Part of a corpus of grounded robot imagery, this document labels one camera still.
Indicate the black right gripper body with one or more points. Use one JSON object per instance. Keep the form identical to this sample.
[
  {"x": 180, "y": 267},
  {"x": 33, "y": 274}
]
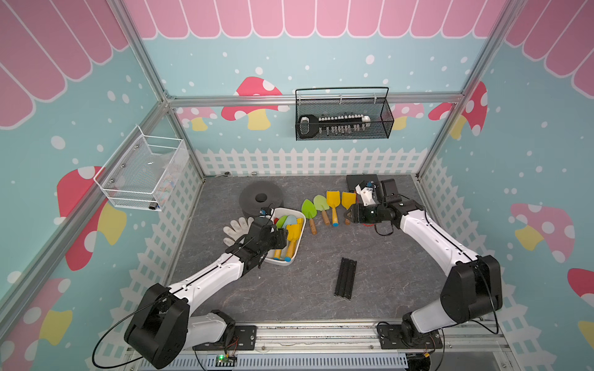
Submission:
[{"x": 370, "y": 215}]

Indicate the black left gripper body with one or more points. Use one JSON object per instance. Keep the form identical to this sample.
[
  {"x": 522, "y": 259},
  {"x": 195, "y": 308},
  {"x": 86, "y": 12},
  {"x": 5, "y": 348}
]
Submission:
[{"x": 276, "y": 241}]

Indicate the yellow plastic shovel blue cap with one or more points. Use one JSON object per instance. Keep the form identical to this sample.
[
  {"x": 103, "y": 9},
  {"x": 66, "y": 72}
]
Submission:
[{"x": 333, "y": 200}]

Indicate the bright green trowel wooden handle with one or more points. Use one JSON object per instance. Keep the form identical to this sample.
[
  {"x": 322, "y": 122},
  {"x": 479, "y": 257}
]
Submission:
[{"x": 310, "y": 212}]

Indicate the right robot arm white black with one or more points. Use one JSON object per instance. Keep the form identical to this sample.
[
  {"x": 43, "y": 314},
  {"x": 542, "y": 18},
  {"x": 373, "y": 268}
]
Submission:
[{"x": 473, "y": 285}]

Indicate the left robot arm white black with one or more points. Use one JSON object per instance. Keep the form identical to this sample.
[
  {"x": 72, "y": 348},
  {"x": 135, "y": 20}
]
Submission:
[{"x": 165, "y": 323}]

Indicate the light blue plastic shovel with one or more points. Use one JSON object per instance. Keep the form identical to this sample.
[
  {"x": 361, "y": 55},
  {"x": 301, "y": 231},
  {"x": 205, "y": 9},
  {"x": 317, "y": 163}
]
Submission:
[{"x": 290, "y": 220}]

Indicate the white plastic storage box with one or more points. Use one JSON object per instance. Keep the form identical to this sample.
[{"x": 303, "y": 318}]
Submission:
[{"x": 278, "y": 257}]

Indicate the white knit work glove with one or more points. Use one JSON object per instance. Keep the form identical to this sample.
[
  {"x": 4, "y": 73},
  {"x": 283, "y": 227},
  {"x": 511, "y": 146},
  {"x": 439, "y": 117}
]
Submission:
[{"x": 236, "y": 230}]

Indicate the black aluminium extrusion bar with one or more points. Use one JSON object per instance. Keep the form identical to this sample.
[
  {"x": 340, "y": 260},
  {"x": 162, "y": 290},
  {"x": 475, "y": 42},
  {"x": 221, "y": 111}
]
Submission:
[{"x": 345, "y": 279}]

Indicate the small green circuit board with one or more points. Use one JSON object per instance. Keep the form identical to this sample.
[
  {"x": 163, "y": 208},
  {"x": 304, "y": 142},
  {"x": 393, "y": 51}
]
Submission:
[{"x": 226, "y": 361}]

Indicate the green plastic shovel yellow handle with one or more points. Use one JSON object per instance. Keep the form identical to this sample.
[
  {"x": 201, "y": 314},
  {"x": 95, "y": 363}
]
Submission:
[{"x": 280, "y": 222}]

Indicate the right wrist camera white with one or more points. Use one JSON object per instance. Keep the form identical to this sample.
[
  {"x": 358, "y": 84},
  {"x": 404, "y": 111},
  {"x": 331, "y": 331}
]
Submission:
[{"x": 367, "y": 192}]

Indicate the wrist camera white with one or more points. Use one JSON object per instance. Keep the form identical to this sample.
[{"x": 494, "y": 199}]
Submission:
[
  {"x": 367, "y": 192},
  {"x": 266, "y": 212}
]

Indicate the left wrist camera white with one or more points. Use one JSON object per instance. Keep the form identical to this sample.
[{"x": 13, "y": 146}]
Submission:
[{"x": 266, "y": 212}]

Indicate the black network switch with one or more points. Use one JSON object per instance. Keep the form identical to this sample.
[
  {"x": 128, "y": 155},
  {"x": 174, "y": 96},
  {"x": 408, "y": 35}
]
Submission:
[{"x": 353, "y": 181}]

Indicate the black socket set rail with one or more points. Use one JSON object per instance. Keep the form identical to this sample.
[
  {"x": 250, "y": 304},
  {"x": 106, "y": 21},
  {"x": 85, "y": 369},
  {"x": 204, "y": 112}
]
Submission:
[{"x": 311, "y": 127}]

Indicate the black wire mesh wall basket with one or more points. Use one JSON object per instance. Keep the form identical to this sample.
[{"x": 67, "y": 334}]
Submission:
[{"x": 342, "y": 113}]

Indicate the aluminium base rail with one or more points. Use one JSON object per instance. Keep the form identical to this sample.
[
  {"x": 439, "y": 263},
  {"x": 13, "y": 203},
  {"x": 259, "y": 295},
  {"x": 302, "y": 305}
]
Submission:
[{"x": 351, "y": 345}]

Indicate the white wire mesh wall basket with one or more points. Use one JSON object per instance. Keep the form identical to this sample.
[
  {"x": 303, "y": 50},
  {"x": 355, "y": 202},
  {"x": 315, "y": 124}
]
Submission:
[{"x": 144, "y": 171}]

